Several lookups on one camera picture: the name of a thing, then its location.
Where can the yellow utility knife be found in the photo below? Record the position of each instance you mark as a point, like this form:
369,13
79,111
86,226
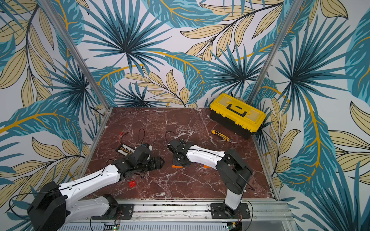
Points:
222,136

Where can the yellow black toolbox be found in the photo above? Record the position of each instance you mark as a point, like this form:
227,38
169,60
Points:
236,115

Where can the left aluminium frame post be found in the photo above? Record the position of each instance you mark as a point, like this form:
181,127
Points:
63,32

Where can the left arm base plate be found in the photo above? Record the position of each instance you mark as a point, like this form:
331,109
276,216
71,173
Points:
127,210

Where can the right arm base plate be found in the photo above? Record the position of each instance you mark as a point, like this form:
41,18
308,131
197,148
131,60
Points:
222,211

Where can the aluminium frame post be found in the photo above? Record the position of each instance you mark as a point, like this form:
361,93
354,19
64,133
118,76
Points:
63,32
274,49

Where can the black charging board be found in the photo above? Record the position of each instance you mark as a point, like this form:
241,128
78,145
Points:
125,150

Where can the red 2x2 lego brick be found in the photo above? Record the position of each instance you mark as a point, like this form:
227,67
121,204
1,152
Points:
132,183

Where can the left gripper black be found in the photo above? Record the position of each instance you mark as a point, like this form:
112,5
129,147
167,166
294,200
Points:
153,166

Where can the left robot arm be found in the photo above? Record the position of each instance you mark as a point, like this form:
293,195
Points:
58,204

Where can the right aluminium frame post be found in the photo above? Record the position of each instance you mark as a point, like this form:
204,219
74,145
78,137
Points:
274,49

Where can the aluminium front rail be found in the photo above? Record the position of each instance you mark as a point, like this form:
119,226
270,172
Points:
192,215

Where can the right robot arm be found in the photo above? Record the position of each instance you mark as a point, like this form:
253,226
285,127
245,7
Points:
232,169

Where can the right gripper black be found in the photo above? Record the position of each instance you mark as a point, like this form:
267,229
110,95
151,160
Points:
178,159

